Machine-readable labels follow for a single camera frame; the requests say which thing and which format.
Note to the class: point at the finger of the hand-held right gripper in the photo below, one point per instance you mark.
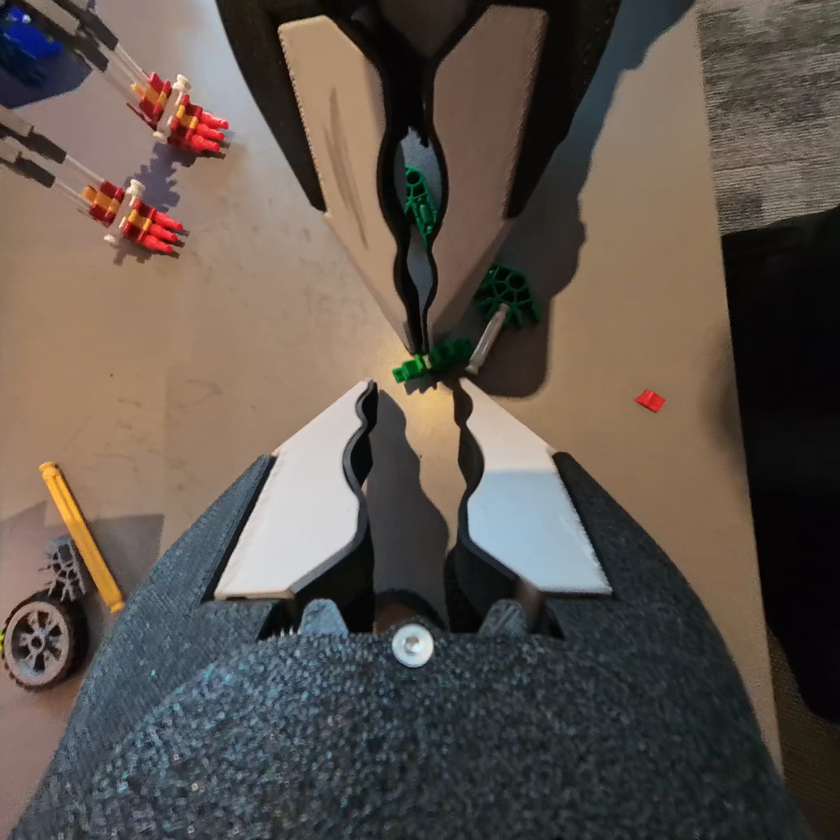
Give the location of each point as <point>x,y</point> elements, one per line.
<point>341,131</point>
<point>485,131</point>

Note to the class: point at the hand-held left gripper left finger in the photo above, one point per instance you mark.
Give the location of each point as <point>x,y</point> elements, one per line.
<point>295,518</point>

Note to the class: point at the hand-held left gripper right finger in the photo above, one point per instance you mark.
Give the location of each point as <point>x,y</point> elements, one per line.
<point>531,525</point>

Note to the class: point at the green toy connector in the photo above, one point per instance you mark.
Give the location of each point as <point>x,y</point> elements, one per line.
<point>453,351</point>
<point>525,308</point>

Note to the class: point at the small red toy clip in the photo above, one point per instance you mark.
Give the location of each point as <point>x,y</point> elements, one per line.
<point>649,399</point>

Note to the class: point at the long yellow toy rod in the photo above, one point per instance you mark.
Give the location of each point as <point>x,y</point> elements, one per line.
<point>82,538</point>

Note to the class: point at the grey toy connector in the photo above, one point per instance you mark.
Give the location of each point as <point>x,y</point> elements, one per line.
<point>65,571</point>

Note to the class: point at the person's black clothing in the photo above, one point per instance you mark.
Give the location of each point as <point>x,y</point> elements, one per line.
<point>787,426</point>

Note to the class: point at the toy wheel with black tire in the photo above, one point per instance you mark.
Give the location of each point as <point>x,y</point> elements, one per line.
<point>39,640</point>

